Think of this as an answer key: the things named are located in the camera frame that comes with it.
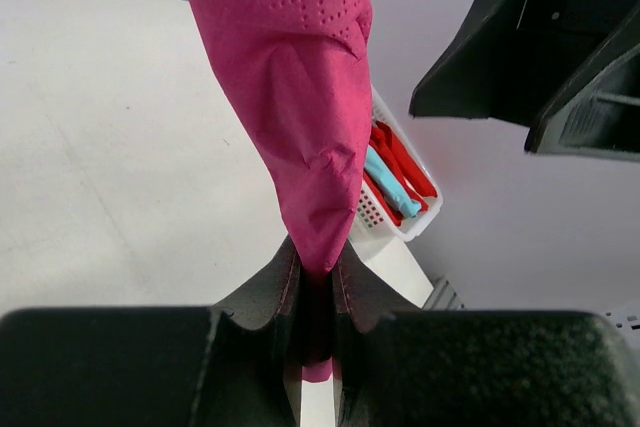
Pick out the large white plastic basket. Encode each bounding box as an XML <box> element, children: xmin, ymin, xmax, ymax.
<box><xmin>350</xmin><ymin>93</ymin><xmax>443</xmax><ymax>242</ymax></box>

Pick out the aluminium frame rail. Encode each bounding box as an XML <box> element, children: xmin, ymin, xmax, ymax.
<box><xmin>422</xmin><ymin>276</ymin><xmax>466</xmax><ymax>311</ymax></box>

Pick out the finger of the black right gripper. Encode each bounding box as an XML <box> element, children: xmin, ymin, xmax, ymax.
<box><xmin>409</xmin><ymin>0</ymin><xmax>639</xmax><ymax>126</ymax></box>
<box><xmin>524</xmin><ymin>6</ymin><xmax>639</xmax><ymax>162</ymax></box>

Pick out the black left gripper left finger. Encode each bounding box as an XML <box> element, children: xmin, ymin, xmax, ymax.
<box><xmin>1</xmin><ymin>241</ymin><xmax>301</xmax><ymax>426</ymax></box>

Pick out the pink paper napkin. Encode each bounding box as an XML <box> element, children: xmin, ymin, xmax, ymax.
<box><xmin>169</xmin><ymin>0</ymin><xmax>375</xmax><ymax>384</ymax></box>

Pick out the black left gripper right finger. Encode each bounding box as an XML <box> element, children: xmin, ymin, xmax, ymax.
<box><xmin>332</xmin><ymin>246</ymin><xmax>639</xmax><ymax>426</ymax></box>

